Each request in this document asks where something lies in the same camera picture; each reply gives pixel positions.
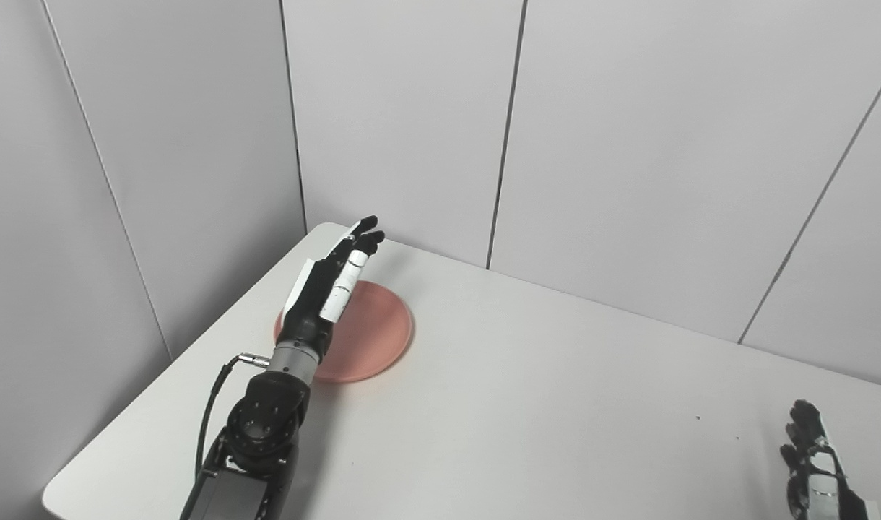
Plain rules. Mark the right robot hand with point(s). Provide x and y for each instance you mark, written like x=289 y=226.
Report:
x=816 y=469

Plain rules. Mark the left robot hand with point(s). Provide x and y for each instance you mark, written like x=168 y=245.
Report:
x=323 y=292

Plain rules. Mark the pink plate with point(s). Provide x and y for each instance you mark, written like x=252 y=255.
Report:
x=372 y=332

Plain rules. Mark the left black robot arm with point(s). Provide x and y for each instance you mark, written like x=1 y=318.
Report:
x=256 y=440

